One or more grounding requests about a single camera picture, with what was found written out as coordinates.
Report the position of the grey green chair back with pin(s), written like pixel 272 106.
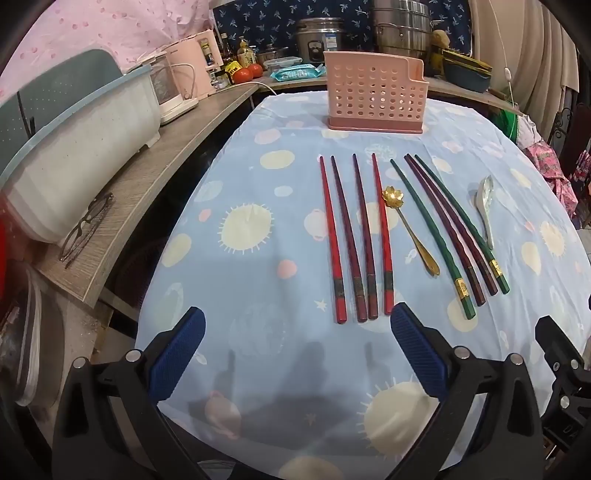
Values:
pixel 55 92

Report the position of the eyeglasses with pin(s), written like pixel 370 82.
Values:
pixel 87 226

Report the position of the gold flower spoon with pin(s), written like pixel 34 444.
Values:
pixel 392 196

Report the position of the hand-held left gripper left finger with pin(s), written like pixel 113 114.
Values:
pixel 178 355

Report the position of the pink kitchen appliance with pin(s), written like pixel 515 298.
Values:
pixel 194 50

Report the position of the potato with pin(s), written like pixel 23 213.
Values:
pixel 441 39

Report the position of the yellow label bottle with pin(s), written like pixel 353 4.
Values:
pixel 246 55

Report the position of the green chopstick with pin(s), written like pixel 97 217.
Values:
pixel 502 282
pixel 468 307

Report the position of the wet wipes pack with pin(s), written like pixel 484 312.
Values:
pixel 298 74

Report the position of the light blue plastic tub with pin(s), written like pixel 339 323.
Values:
pixel 69 161

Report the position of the hanging clothes rack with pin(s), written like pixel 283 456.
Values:
pixel 579 124

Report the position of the beige curtain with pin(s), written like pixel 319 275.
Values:
pixel 531 46

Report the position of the silver rice cooker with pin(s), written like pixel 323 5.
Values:
pixel 321 44

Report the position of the maroon chopstick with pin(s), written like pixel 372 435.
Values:
pixel 475 286
pixel 488 281

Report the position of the pink perforated utensil basket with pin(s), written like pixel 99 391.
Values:
pixel 369 87

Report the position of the pink dotted cloth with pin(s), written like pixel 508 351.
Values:
pixel 92 32

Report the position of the blue planet print tablecloth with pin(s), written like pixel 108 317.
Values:
pixel 258 258

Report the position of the wooden shelf board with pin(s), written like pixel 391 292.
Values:
pixel 147 175

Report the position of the glass container with lid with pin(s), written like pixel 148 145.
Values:
pixel 281 63

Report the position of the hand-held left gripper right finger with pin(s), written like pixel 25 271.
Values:
pixel 415 350

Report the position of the pink patterned cloth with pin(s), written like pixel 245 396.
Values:
pixel 549 170

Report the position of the red tomato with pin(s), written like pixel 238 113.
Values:
pixel 242 75
pixel 256 70

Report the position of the blue baking dish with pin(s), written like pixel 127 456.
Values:
pixel 466 76

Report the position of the white ceramic spoon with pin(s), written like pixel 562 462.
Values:
pixel 485 194

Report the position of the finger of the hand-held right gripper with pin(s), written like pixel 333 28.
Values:
pixel 556 341

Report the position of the white glass kettle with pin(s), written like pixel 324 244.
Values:
pixel 173 92

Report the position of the dark red chopstick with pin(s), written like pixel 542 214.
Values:
pixel 365 240
pixel 349 240

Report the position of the stainless steel steamer pot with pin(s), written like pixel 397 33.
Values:
pixel 401 32

